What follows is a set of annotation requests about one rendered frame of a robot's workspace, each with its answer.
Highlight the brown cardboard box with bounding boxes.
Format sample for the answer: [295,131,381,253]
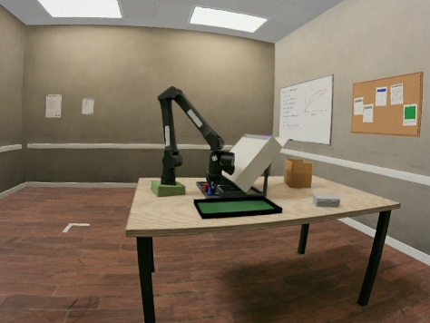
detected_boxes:
[283,159,313,189]

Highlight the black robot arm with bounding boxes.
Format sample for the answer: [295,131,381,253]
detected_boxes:
[158,86,235,186]

